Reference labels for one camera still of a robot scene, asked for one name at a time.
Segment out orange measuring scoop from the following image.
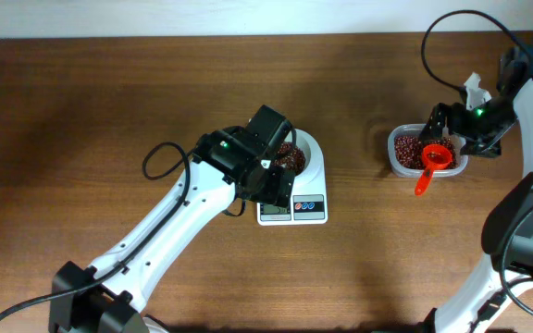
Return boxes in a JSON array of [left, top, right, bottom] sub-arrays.
[[415, 144, 452, 196]]

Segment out red beans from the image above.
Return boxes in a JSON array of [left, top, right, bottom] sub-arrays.
[[394, 135, 458, 170]]

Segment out white bowl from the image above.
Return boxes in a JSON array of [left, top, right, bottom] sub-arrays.
[[275, 129, 325, 186]]

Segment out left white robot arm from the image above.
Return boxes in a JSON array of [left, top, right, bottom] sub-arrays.
[[48, 105, 296, 332]]

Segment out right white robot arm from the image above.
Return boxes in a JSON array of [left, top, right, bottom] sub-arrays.
[[419, 46, 533, 332]]

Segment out white kitchen scale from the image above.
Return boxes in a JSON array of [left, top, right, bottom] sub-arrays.
[[254, 138, 329, 227]]

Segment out clear plastic container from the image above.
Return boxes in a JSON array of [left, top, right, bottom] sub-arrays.
[[388, 124, 468, 178]]

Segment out right black cable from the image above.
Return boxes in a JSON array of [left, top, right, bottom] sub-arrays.
[[419, 8, 533, 324]]

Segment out black cable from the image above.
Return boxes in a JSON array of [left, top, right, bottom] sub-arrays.
[[419, 8, 533, 324], [0, 141, 190, 333]]

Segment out left black cable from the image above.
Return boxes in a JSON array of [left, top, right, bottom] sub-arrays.
[[0, 141, 190, 333]]

